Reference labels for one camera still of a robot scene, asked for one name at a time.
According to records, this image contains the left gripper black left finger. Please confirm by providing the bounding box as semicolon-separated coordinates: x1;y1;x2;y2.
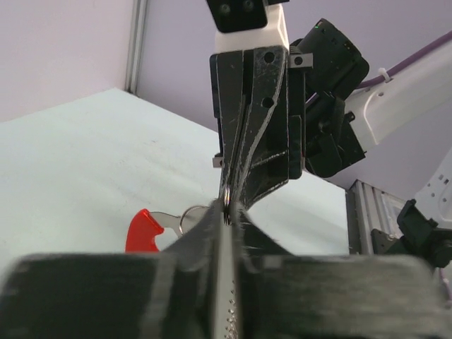
1;203;222;338

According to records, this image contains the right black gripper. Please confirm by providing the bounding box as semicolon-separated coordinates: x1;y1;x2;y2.
210;46;306;210

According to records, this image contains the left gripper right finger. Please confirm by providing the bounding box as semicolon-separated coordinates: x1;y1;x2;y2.
231;204;451;338

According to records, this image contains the silver red keyring holder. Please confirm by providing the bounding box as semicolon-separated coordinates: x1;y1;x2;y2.
124;186;244;339

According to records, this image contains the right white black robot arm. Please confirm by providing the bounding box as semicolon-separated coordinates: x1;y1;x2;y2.
210;18;451;239

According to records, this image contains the aluminium extrusion crossbar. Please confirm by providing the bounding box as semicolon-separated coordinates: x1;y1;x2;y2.
345;180;405;255

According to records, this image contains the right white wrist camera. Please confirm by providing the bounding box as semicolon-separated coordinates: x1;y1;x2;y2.
206;0;290;54

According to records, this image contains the right aluminium frame post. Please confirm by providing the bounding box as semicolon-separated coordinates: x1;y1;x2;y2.
124;0;149;95

